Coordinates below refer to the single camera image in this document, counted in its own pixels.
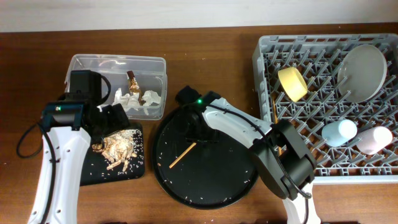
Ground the wooden chopstick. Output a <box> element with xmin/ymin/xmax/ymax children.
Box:
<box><xmin>169</xmin><ymin>142</ymin><xmax>197</xmax><ymax>169</ymax></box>
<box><xmin>271</xmin><ymin>95</ymin><xmax>282</xmax><ymax>156</ymax></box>

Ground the white tissue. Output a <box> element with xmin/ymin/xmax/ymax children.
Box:
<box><xmin>112</xmin><ymin>88</ymin><xmax>161</xmax><ymax>112</ymax></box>

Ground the food scraps and rice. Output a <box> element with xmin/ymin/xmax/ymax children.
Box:
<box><xmin>91</xmin><ymin>129</ymin><xmax>144</xmax><ymax>174</ymax></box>

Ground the gold foil wrapper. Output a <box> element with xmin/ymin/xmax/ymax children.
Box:
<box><xmin>127</xmin><ymin>70</ymin><xmax>142</xmax><ymax>106</ymax></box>

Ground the yellow bowl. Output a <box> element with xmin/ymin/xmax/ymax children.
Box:
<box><xmin>277</xmin><ymin>67</ymin><xmax>308</xmax><ymax>102</ymax></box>

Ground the blue cup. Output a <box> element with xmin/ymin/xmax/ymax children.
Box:
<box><xmin>322</xmin><ymin>119</ymin><xmax>358</xmax><ymax>147</ymax></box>

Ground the grey plate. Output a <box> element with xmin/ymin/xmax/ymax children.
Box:
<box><xmin>337</xmin><ymin>45</ymin><xmax>387</xmax><ymax>103</ymax></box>

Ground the pink cup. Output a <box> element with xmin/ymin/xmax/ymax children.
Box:
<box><xmin>356</xmin><ymin>126</ymin><xmax>393</xmax><ymax>155</ymax></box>

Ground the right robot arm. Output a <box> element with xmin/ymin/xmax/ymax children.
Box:
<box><xmin>175</xmin><ymin>86</ymin><xmax>321</xmax><ymax>223</ymax></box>

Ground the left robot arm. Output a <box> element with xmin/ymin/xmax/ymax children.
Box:
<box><xmin>29</xmin><ymin>70</ymin><xmax>129</xmax><ymax>223</ymax></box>

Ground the clear plastic waste bin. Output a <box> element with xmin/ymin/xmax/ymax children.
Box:
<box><xmin>65</xmin><ymin>54</ymin><xmax>167</xmax><ymax>120</ymax></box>

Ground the grey dishwasher rack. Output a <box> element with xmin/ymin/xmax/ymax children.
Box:
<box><xmin>252</xmin><ymin>34</ymin><xmax>397</xmax><ymax>185</ymax></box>

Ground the black rectangular tray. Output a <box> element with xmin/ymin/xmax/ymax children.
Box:
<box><xmin>80</xmin><ymin>123</ymin><xmax>145</xmax><ymax>186</ymax></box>

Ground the round black serving tray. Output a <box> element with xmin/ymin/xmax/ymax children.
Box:
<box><xmin>151</xmin><ymin>108</ymin><xmax>259</xmax><ymax>210</ymax></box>

